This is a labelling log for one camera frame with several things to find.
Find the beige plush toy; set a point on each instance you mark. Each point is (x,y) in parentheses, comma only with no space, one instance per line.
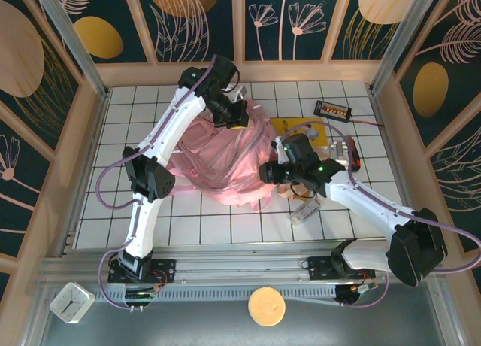
(285,193)

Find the yellow picture book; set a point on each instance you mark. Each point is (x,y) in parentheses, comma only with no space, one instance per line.
(280,125)

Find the pink backpack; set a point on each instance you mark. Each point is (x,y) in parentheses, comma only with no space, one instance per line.
(225,165)

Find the clear plastic box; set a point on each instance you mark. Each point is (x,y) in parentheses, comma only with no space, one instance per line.
(304,210)

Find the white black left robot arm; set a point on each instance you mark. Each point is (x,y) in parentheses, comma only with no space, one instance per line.
(143,225)

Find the silver metal block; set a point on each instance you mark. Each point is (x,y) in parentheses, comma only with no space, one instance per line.
(338,150)

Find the black charger board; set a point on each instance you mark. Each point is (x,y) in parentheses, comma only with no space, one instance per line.
(332,111)

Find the round yellow cork disc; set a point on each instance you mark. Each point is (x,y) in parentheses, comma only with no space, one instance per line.
(267,306)

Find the white alarm clock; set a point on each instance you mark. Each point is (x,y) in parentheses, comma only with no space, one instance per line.
(71,302)

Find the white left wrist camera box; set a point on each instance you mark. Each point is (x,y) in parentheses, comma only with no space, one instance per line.
(236,93)

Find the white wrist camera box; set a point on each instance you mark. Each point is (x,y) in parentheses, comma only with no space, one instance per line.
(236,93)
(281,150)

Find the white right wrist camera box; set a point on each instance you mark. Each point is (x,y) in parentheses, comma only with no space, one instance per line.
(281,150)

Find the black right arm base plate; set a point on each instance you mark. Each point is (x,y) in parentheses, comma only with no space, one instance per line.
(319,267)

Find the aluminium mounting rail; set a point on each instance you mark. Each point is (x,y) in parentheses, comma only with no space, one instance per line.
(240,265)

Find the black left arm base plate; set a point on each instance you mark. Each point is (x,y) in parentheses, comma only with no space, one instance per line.
(165,269)

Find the aluminium frame post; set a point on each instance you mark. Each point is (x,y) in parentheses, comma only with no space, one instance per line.
(398,41)
(75,45)

